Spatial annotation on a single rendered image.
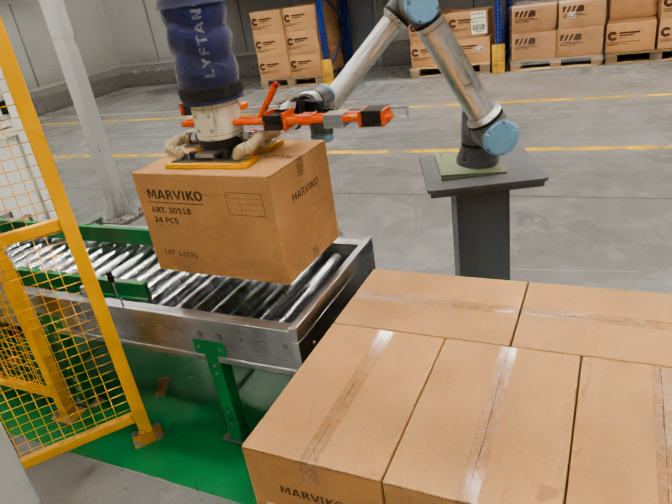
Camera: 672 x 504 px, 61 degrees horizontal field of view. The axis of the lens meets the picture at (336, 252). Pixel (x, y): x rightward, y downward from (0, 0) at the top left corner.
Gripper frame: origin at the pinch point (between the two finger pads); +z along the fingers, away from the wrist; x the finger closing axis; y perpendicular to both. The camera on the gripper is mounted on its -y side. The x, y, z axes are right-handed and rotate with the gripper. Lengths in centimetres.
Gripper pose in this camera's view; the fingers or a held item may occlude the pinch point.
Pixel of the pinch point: (285, 119)
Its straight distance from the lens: 200.9
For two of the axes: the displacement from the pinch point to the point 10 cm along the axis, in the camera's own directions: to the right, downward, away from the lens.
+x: -1.4, -8.9, -4.3
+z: -4.0, 4.5, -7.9
